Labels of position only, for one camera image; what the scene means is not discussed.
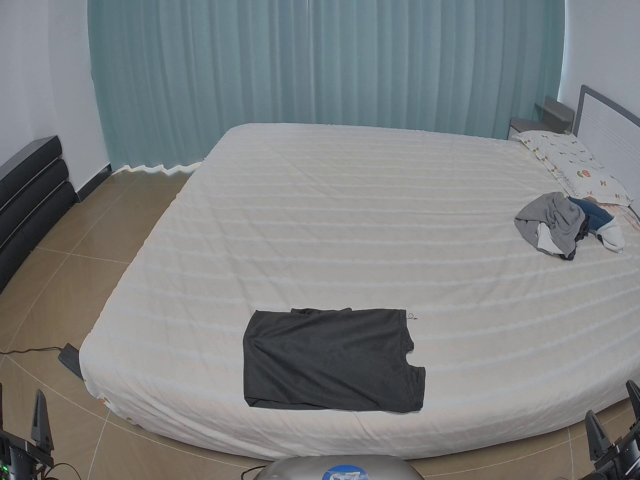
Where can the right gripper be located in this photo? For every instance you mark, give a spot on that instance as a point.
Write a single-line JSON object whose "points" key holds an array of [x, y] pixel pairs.
{"points": [[620, 460]]}

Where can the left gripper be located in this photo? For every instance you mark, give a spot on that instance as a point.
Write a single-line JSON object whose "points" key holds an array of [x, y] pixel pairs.
{"points": [[25, 453]]}

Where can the black T-shirt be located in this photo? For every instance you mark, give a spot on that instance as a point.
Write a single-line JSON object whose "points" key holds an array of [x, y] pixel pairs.
{"points": [[330, 363]]}

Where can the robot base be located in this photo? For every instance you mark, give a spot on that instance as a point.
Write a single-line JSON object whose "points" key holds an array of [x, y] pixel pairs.
{"points": [[340, 470]]}

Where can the pile of clothes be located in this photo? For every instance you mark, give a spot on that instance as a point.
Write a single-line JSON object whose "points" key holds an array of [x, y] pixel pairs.
{"points": [[550, 223]]}

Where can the bed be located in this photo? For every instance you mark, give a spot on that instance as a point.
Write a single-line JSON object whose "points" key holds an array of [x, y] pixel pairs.
{"points": [[375, 248]]}

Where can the black power adapter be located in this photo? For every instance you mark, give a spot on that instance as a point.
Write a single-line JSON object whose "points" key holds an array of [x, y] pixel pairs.
{"points": [[71, 360]]}

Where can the blue and white garment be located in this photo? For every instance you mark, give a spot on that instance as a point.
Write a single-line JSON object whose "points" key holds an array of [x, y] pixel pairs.
{"points": [[602, 225]]}

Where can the white printed pillow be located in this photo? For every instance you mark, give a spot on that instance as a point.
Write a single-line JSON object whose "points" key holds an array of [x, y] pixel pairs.
{"points": [[575, 165]]}

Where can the grey bedside table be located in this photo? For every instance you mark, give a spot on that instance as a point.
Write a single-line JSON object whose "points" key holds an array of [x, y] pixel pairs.
{"points": [[547, 115]]}

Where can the blue-green curtain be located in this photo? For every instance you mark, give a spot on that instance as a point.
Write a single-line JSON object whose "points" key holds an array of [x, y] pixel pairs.
{"points": [[325, 58]]}

